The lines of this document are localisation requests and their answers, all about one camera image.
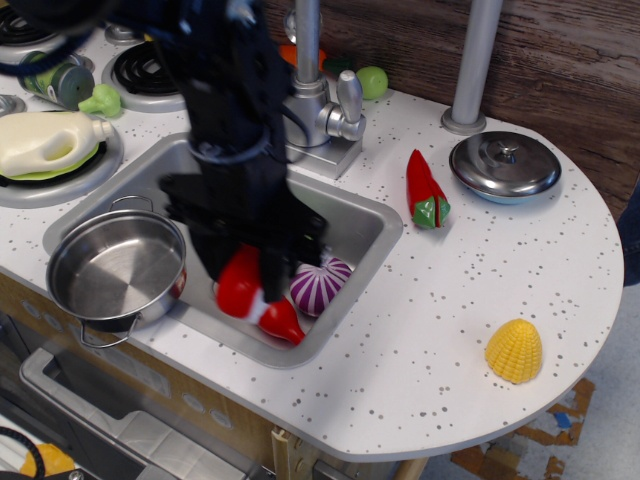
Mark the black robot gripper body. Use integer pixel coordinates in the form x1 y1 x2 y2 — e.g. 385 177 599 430
159 154 328 255

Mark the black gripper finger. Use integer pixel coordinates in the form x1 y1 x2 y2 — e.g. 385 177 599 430
188 225 240 282
257 234 326 303

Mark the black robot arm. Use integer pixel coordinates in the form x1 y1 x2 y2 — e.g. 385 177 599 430
16 1 326 302

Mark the purple toy onion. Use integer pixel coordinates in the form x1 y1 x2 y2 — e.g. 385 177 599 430
290 257 352 317

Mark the red toy ketchup bottle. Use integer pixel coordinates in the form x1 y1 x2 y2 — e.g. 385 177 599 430
258 297 305 345

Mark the grey toy sink basin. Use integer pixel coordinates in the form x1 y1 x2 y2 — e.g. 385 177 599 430
43 134 403 369

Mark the silver toy faucet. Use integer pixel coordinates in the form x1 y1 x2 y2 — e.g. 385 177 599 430
284 1 366 179

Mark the orange toy carrot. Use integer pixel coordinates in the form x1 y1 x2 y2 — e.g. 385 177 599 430
278 45 354 78

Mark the front left stove burner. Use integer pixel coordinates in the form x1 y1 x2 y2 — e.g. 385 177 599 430
1 133 124 209

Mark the red toy chili pepper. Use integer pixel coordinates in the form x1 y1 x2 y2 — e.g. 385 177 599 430
405 149 450 229

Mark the green toy lime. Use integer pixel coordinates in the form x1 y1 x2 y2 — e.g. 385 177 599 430
356 66 388 100

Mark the black coil stove burner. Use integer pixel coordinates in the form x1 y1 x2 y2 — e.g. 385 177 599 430
101 41 185 113

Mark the green toy broccoli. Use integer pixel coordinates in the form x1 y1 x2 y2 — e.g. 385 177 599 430
78 84 121 117

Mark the light green toy plate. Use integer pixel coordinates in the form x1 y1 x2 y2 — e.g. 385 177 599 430
1 142 107 183

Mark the toy oven door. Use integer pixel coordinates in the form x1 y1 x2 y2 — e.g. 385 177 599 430
19 348 275 479

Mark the cream toy milk jug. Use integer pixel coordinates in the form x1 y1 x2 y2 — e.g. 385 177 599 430
1 112 115 177

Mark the silver stove knob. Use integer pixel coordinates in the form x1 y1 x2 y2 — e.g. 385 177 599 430
104 23 144 47

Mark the green toy can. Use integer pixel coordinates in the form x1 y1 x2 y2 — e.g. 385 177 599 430
18 55 95 111

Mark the steel pot lid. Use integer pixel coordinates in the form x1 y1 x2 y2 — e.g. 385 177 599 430
449 131 562 205

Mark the silver knob at left edge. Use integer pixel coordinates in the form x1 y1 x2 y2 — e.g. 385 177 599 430
0 94 26 117

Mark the yellow toy corn piece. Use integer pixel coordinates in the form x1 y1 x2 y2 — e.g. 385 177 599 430
485 318 543 384

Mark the yellow toy on floor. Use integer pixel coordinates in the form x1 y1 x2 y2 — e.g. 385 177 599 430
19 443 76 478

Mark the back left stove burner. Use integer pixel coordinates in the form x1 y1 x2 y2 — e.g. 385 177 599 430
1 6 65 64

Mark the steel pot with handles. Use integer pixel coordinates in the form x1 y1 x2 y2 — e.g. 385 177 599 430
46 195 187 349

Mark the silver metal post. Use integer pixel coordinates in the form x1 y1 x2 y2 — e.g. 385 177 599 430
441 0 503 135

